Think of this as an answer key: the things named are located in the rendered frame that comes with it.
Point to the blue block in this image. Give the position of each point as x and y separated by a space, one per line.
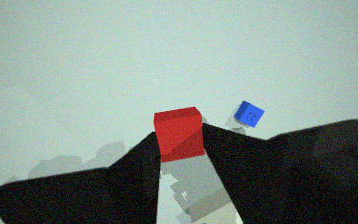
249 114

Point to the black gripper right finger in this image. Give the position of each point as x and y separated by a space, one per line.
255 172

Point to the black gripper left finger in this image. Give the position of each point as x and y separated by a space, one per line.
126 192

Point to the red block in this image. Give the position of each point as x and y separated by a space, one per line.
179 134

